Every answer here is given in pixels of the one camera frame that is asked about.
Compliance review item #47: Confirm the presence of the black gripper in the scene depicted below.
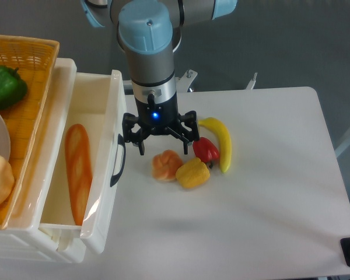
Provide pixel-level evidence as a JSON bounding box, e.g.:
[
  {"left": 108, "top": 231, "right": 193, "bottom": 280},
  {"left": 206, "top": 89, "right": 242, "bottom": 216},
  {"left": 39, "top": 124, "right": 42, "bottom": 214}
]
[{"left": 122, "top": 93, "right": 200, "bottom": 155}]

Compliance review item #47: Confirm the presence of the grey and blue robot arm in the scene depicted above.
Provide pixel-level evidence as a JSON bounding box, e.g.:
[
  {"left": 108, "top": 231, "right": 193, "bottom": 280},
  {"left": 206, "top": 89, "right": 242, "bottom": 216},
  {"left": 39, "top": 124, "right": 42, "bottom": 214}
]
[{"left": 81, "top": 1, "right": 237, "bottom": 155}]

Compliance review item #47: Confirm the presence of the white top drawer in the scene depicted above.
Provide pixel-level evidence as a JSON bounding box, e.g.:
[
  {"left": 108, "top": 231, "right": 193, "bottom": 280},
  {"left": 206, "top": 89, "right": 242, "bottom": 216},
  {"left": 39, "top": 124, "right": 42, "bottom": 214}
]
[{"left": 39, "top": 70, "right": 126, "bottom": 263}]

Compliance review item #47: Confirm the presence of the white drawer cabinet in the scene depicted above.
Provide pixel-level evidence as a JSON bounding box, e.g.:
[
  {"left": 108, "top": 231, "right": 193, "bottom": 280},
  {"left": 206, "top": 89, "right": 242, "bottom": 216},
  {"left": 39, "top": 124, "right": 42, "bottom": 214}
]
[{"left": 0, "top": 58, "right": 86, "bottom": 263}]

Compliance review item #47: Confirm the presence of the round bread roll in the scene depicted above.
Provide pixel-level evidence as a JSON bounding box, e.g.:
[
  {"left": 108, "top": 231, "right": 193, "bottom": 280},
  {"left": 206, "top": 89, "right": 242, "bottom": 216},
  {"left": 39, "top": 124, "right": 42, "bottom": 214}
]
[{"left": 151, "top": 150, "right": 183, "bottom": 181}]

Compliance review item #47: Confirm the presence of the red bell pepper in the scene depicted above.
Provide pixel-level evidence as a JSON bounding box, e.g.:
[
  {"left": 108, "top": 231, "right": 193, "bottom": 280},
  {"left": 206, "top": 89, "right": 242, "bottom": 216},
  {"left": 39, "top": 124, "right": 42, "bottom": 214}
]
[{"left": 192, "top": 137, "right": 220, "bottom": 169}]

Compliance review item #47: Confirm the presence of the yellow bell pepper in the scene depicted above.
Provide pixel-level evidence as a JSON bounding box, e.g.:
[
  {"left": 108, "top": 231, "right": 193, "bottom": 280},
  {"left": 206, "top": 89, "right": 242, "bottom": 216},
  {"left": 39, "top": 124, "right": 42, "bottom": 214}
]
[{"left": 176, "top": 157, "right": 210, "bottom": 189}]

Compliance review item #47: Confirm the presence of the yellow banana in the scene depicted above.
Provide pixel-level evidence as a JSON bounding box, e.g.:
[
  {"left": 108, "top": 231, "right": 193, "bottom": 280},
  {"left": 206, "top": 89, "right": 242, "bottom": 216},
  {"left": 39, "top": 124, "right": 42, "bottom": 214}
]
[{"left": 198, "top": 117, "right": 232, "bottom": 173}]

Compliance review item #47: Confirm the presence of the orange baguette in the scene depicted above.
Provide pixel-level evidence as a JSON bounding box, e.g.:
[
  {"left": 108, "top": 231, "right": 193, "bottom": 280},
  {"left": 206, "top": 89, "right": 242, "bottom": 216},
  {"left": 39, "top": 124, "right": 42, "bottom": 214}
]
[{"left": 64, "top": 124, "right": 93, "bottom": 226}]

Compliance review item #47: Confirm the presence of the orange woven basket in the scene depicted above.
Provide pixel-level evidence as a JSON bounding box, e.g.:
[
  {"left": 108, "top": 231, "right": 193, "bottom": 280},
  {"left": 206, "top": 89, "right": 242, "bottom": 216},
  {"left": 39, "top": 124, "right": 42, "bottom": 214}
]
[{"left": 0, "top": 35, "right": 60, "bottom": 230}]

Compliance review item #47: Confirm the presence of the green bell pepper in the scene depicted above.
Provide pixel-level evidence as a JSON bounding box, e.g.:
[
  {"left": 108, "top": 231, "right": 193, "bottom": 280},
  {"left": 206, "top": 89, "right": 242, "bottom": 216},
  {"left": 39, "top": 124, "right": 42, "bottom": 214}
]
[{"left": 0, "top": 65, "right": 27, "bottom": 110}]

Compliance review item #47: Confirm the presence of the white table leg bracket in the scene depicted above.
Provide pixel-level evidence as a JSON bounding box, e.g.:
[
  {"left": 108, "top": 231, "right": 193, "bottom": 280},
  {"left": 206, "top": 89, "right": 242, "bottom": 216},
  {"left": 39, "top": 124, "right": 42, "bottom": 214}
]
[
  {"left": 245, "top": 72, "right": 258, "bottom": 90},
  {"left": 176, "top": 69, "right": 198, "bottom": 93}
]

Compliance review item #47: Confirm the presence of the dark drawer handle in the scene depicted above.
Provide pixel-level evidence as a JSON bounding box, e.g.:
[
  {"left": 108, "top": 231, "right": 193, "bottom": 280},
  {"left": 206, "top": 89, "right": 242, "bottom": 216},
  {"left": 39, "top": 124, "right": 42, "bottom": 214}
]
[{"left": 110, "top": 134, "right": 127, "bottom": 187}]

